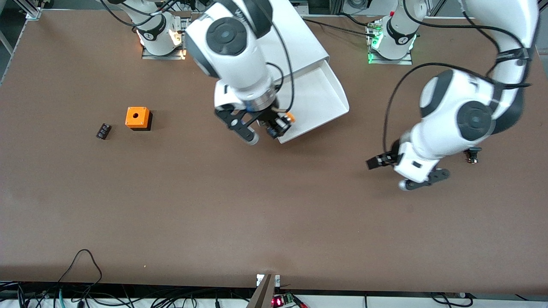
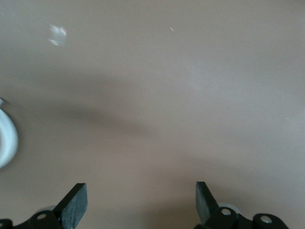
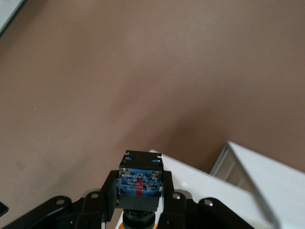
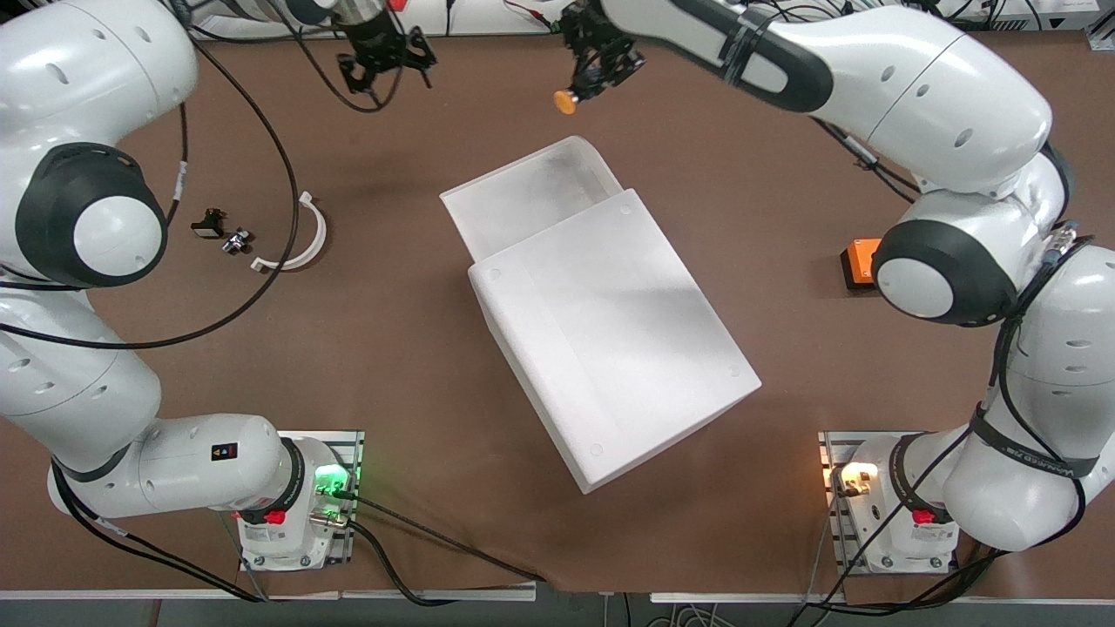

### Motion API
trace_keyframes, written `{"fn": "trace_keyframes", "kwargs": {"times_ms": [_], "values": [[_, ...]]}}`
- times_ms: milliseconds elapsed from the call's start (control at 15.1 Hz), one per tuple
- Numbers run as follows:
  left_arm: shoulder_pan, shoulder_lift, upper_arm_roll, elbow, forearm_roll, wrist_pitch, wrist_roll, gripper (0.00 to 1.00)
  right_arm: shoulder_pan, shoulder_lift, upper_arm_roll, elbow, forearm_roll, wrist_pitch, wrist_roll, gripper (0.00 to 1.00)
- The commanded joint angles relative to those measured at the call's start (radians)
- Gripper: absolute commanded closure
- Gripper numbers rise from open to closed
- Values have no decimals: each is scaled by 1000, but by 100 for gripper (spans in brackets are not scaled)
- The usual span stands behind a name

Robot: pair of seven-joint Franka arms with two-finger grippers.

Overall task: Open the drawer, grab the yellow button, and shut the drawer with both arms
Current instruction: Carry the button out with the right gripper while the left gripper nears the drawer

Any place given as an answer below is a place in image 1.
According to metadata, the orange-headed push button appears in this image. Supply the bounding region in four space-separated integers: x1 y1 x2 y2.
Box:
276 111 296 129

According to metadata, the white drawer box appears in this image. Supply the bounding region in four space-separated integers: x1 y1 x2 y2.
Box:
276 60 350 144

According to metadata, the circuit board with red LED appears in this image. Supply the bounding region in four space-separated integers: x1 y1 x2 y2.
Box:
271 293 297 308

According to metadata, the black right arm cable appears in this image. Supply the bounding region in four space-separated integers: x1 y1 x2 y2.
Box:
257 0 296 114

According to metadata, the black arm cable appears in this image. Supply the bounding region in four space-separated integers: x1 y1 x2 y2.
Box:
257 0 296 114
382 0 533 157

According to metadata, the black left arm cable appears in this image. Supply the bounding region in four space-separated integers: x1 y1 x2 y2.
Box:
382 0 533 157

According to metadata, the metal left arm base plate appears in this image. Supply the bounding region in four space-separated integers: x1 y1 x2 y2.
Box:
367 19 414 65

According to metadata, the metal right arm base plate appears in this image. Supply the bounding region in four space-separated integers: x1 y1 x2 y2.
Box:
141 41 188 60

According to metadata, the orange button enclosure box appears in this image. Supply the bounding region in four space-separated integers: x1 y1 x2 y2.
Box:
125 107 153 131

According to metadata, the thin black cable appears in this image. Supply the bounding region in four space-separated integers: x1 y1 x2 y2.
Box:
302 17 377 38

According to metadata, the brown mounting post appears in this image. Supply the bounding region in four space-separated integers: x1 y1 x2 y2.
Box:
246 274 275 308

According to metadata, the black looped cable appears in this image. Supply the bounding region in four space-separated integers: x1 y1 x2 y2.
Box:
57 249 103 296

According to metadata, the aluminium frame profile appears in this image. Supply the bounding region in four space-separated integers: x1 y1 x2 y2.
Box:
535 0 548 31
24 0 44 20

